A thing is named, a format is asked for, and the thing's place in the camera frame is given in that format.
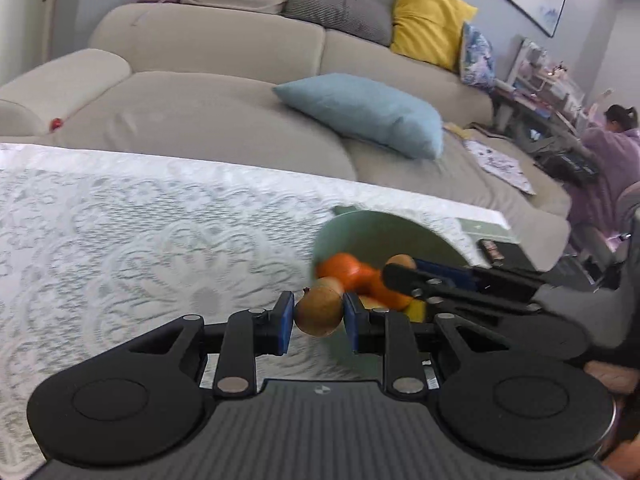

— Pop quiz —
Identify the white door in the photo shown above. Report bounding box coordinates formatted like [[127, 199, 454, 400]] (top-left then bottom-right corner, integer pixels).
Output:
[[0, 0, 63, 86]]

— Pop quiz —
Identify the green bowl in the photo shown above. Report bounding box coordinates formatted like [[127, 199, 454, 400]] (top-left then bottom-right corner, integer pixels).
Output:
[[312, 210, 471, 378]]

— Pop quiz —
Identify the beige sofa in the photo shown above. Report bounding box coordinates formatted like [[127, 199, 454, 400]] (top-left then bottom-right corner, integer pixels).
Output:
[[0, 0, 573, 241]]

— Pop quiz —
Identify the orange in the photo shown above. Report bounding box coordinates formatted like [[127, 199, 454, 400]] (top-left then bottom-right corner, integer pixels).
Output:
[[316, 253, 376, 291], [357, 272, 416, 311]]

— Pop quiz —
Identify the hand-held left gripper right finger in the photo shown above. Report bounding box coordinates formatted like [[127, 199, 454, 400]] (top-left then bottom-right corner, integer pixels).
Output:
[[342, 291, 513, 396]]

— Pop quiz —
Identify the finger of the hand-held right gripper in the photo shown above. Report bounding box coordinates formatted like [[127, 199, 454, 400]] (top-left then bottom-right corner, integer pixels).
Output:
[[415, 258, 544, 294], [382, 263, 542, 319]]

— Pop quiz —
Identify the white lace tablecloth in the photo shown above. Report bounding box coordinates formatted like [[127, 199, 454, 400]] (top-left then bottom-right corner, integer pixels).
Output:
[[0, 142, 511, 480]]

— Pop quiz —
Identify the blue floral cushion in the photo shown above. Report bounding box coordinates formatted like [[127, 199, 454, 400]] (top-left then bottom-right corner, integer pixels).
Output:
[[459, 21, 497, 92]]

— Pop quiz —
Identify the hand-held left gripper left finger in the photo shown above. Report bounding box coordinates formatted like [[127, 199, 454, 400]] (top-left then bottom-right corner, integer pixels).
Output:
[[127, 291, 296, 399]]

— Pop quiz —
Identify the yellow cushion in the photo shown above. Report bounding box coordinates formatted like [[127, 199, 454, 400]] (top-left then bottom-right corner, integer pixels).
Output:
[[390, 0, 478, 72]]

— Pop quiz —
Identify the grey chair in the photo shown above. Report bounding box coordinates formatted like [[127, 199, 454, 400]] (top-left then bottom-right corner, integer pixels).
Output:
[[575, 180, 640, 291]]

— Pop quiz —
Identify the cluttered shelf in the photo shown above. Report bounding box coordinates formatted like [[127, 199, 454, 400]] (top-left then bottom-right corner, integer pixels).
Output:
[[492, 36, 601, 161]]

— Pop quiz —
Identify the grey striped cushion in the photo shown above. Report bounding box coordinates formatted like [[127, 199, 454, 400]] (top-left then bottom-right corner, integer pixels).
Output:
[[282, 0, 396, 47]]

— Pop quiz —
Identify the person's right hand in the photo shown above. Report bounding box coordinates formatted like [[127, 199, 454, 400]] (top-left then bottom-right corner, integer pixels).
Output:
[[584, 360, 627, 396]]

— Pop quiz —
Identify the light blue pillow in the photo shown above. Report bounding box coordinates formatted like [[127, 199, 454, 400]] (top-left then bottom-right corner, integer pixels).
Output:
[[272, 73, 445, 161]]

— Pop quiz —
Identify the printed white cloth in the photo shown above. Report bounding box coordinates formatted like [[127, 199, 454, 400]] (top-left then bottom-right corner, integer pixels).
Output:
[[462, 139, 536, 196]]

